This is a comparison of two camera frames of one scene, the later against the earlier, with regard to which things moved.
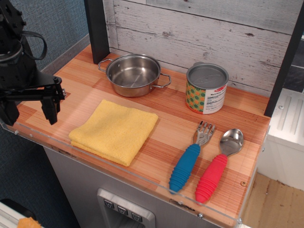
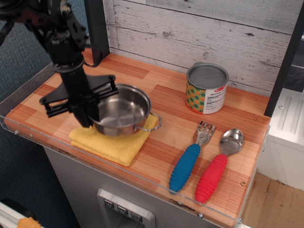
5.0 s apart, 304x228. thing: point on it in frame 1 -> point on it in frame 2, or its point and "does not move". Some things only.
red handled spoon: (231, 140) does not move
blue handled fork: (185, 162) does not move
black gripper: (20, 80) -> (77, 89)
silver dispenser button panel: (124, 207) does not move
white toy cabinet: (281, 157) does not move
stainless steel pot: (135, 75) -> (125, 112)
